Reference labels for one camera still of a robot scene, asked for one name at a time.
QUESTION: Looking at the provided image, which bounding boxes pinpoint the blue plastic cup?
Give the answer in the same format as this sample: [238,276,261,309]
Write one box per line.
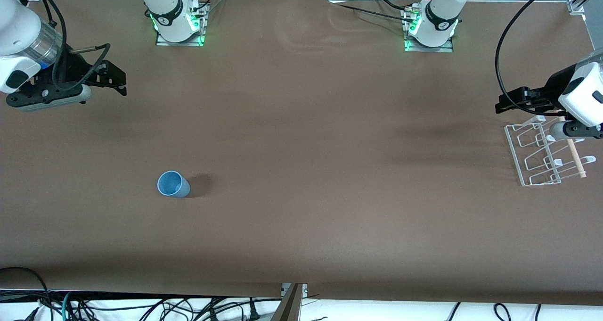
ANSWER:
[157,170,191,198]

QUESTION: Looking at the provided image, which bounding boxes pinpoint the wooden rack rod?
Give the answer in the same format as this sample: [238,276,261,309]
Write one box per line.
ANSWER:
[562,116,587,179]

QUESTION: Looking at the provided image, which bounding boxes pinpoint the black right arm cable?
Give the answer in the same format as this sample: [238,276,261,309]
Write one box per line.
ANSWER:
[34,0,112,93]

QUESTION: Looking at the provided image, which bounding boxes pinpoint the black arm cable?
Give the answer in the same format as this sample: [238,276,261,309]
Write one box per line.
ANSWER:
[494,0,566,117]
[34,0,112,93]

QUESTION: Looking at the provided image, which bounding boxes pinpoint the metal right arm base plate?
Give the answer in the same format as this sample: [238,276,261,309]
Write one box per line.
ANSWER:
[155,0,209,47]

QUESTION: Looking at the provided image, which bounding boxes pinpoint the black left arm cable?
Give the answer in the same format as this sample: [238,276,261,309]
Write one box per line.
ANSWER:
[494,0,566,117]

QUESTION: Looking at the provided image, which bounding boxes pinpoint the white wire cup rack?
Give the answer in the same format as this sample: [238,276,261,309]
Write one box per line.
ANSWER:
[504,115,597,187]

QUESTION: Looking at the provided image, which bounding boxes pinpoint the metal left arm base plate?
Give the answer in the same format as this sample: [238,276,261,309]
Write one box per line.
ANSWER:
[403,5,456,53]

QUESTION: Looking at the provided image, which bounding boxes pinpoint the black cable on table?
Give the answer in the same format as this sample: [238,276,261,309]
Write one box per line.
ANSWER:
[325,0,417,24]

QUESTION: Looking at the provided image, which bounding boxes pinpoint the black looped floor cable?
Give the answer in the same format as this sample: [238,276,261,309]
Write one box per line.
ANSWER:
[0,266,53,321]

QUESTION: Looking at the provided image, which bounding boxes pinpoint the tangled black floor cables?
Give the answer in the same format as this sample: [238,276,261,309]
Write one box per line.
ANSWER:
[71,296,283,321]

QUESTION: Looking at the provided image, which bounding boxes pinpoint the aluminium table frame beam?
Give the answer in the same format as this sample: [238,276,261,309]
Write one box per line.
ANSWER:
[270,283,309,321]

